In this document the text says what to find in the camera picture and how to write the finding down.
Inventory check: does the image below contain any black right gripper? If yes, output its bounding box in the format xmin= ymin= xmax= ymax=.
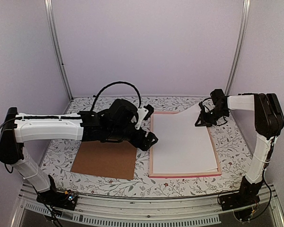
xmin=195 ymin=107 xmax=229 ymax=127

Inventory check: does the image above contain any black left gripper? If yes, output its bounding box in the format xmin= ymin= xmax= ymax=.
xmin=107 ymin=124 xmax=158 ymax=151

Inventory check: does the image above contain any pink wooden picture frame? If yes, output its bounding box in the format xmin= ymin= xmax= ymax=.
xmin=148 ymin=111 xmax=222 ymax=178

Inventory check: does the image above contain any photo print with white border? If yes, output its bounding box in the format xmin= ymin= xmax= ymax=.
xmin=152 ymin=104 xmax=220 ymax=174

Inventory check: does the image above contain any brown backing board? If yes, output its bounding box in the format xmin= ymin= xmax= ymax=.
xmin=71 ymin=141 xmax=137 ymax=180

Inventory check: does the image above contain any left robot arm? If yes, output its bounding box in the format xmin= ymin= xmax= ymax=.
xmin=0 ymin=99 xmax=158 ymax=205

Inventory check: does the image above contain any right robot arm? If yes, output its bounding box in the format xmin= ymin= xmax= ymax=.
xmin=195 ymin=89 xmax=284 ymax=210

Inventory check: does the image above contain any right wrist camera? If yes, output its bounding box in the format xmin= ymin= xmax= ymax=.
xmin=198 ymin=102 xmax=210 ymax=113

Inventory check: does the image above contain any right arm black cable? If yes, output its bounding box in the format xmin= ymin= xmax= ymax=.
xmin=215 ymin=115 xmax=228 ymax=126

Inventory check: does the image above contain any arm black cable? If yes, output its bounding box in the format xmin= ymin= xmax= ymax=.
xmin=91 ymin=81 xmax=142 ymax=113
xmin=215 ymin=115 xmax=228 ymax=126

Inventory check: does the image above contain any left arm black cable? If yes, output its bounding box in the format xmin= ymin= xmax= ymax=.
xmin=91 ymin=81 xmax=142 ymax=113

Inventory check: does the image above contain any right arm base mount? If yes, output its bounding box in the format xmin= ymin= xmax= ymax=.
xmin=217 ymin=192 xmax=260 ymax=211

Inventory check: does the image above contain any right aluminium corner post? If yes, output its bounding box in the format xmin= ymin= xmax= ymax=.
xmin=224 ymin=0 xmax=251 ymax=96

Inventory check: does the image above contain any aluminium corner post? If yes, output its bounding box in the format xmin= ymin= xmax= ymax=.
xmin=44 ymin=0 xmax=73 ymax=101
xmin=224 ymin=0 xmax=251 ymax=96

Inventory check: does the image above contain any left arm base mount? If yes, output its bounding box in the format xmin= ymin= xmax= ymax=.
xmin=36 ymin=190 xmax=78 ymax=210

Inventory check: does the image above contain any left aluminium corner post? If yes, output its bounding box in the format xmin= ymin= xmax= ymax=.
xmin=44 ymin=0 xmax=73 ymax=101

